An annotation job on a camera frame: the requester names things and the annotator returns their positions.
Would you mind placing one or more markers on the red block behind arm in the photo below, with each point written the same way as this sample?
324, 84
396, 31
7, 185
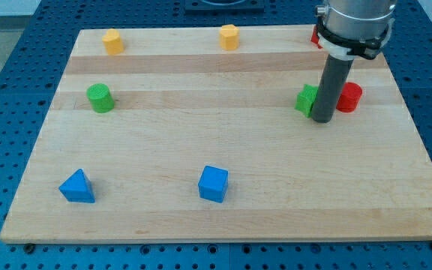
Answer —
315, 39

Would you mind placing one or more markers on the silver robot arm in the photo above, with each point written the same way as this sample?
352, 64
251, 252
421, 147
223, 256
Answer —
348, 29

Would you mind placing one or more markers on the wooden board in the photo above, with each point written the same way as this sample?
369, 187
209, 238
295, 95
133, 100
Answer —
183, 103

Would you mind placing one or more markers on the blue cube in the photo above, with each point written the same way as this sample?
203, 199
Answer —
213, 184

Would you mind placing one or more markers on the green star block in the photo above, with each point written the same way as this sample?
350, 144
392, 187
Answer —
305, 99

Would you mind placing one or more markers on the yellow hexagonal block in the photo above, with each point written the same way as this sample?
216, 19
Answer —
229, 37

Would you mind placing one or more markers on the green cylinder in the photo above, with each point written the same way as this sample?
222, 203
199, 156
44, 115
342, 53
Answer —
100, 98

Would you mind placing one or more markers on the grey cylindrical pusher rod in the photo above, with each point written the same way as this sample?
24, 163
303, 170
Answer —
330, 87

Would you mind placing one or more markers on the yellow heart-shaped block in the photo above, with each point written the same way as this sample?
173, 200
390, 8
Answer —
112, 42

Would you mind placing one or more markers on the red cylinder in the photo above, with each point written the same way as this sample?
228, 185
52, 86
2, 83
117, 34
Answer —
349, 97

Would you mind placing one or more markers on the blue triangular prism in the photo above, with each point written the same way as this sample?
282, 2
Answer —
77, 188

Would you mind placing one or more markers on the black cable clamp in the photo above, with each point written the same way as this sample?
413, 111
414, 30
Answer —
346, 49

